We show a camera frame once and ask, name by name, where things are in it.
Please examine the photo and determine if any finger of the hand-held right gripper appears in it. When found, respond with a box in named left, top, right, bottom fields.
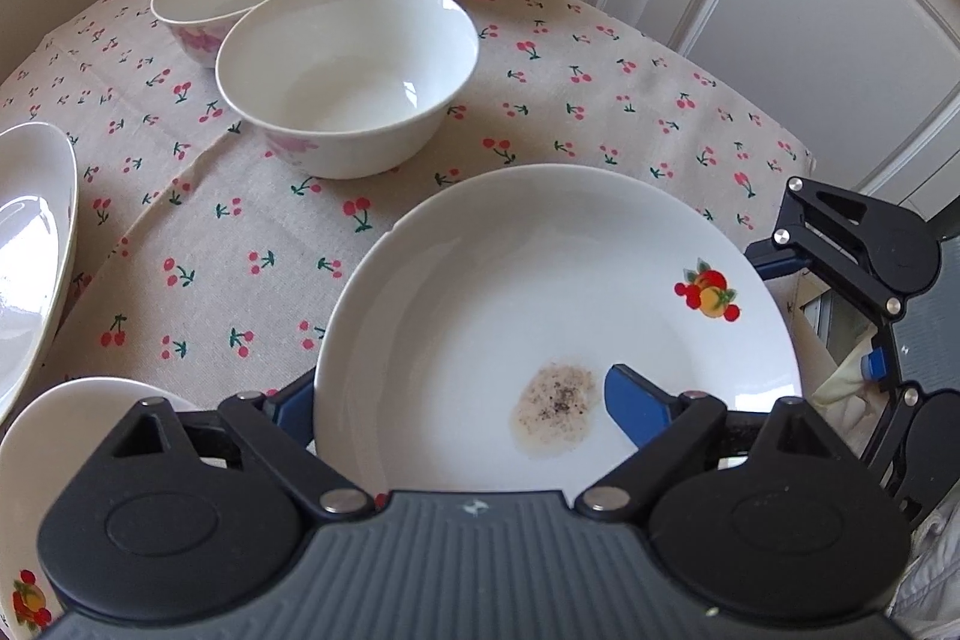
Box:
left=745, top=175, right=912, bottom=319
left=861, top=310, right=921, bottom=500

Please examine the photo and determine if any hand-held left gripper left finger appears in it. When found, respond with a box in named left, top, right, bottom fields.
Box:
left=112, top=368, right=376, bottom=522

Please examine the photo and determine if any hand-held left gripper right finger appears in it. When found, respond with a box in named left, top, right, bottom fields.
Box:
left=574, top=364, right=860, bottom=522

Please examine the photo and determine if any white plate with fruit print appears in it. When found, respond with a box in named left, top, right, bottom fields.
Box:
left=0, top=376, right=226, bottom=640
left=313, top=163, right=803, bottom=495

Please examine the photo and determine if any cream cloth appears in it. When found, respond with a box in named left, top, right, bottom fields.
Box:
left=810, top=351, right=890, bottom=408

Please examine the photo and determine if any cherry print tablecloth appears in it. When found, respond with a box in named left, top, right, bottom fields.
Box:
left=0, top=0, right=817, bottom=446

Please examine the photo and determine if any light grey clothing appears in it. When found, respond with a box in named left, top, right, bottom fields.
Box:
left=889, top=497, right=960, bottom=640

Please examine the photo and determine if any plain white plate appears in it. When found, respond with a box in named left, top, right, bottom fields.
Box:
left=0, top=122, right=80, bottom=423

